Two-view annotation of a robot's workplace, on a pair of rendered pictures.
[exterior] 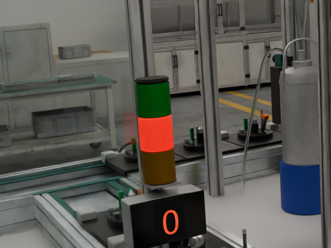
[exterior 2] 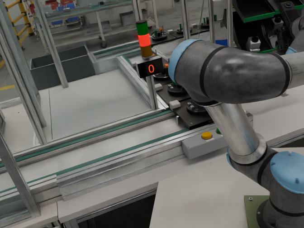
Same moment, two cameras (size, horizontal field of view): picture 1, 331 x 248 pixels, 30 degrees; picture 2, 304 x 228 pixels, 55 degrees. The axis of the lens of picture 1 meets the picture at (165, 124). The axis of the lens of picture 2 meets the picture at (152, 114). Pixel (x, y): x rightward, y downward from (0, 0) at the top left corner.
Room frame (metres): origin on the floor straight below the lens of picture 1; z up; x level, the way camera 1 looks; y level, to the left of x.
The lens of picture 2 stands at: (-0.40, -0.20, 1.69)
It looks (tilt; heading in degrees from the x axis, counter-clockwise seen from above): 29 degrees down; 11
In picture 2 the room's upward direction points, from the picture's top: 11 degrees counter-clockwise
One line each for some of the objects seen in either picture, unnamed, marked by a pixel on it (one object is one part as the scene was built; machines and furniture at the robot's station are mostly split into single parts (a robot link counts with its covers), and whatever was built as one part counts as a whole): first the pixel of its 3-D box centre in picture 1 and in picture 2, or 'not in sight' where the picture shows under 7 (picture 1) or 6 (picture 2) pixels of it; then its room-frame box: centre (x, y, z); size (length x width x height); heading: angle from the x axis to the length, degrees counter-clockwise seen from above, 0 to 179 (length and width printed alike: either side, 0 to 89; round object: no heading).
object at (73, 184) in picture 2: not in sight; (161, 151); (0.61, -0.02, 0.91); 0.89 x 0.06 x 0.11; 115
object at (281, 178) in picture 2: not in sight; (289, 179); (0.26, -0.44, 1.05); 0.13 x 0.12 x 0.14; 38
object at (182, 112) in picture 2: not in sight; (201, 109); (0.87, -0.21, 0.96); 0.24 x 0.24 x 0.02; 25
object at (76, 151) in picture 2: not in sight; (144, 134); (0.76, 0.08, 0.91); 0.84 x 0.28 x 0.10; 115
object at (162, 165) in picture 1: (158, 164); (146, 49); (0.89, 0.02, 1.28); 0.05 x 0.05 x 0.05
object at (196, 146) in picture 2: not in sight; (207, 142); (0.64, -0.22, 0.93); 0.21 x 0.07 x 0.06; 115
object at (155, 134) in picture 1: (155, 132); (144, 39); (0.89, 0.02, 1.33); 0.05 x 0.05 x 0.05
